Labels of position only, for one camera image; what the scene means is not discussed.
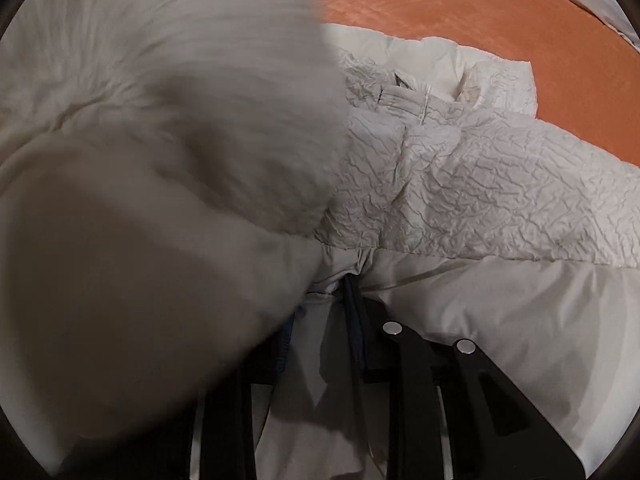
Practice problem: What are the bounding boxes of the white quilted jacket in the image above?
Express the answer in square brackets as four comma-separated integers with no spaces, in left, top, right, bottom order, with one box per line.
[0,0,640,480]

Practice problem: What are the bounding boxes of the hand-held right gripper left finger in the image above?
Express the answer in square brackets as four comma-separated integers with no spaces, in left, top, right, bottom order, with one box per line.
[192,305,307,480]

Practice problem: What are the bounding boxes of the orange fleece blanket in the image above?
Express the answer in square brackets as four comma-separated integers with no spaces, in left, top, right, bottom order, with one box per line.
[305,0,640,166]

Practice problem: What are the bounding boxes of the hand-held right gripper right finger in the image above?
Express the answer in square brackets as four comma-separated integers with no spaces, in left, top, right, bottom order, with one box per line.
[344,275,587,480]

